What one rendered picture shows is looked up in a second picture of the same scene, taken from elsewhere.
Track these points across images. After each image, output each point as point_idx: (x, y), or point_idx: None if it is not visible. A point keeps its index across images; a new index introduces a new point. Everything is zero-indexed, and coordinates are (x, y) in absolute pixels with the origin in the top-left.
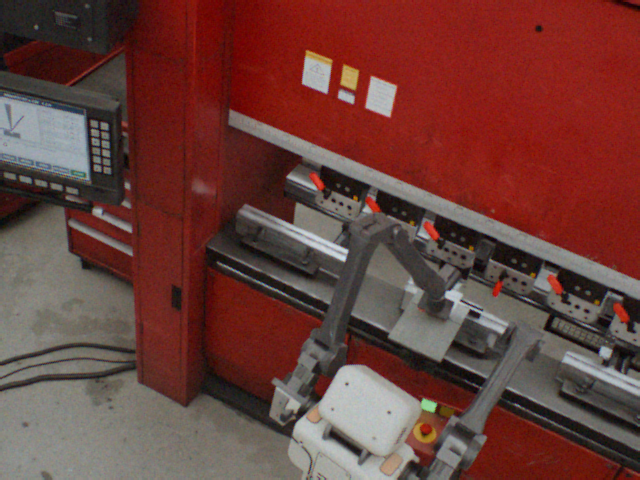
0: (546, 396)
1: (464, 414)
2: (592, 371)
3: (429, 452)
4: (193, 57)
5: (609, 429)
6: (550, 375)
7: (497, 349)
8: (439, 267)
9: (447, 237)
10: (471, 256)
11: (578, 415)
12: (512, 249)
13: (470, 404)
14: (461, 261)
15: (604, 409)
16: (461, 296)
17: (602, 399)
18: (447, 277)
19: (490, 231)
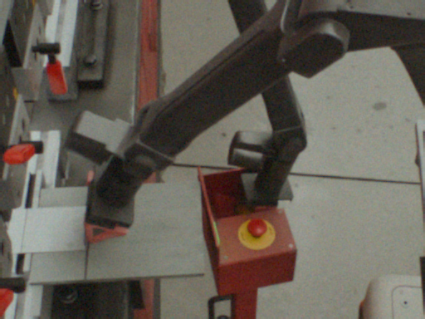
0: (115, 99)
1: (293, 105)
2: (66, 35)
3: (284, 215)
4: None
5: (125, 33)
6: (71, 105)
7: (66, 169)
8: (10, 216)
9: (6, 137)
10: (22, 104)
11: (124, 63)
12: (17, 1)
13: (270, 105)
14: (26, 134)
15: (105, 35)
16: (16, 209)
17: (88, 39)
18: (111, 121)
19: (2, 21)
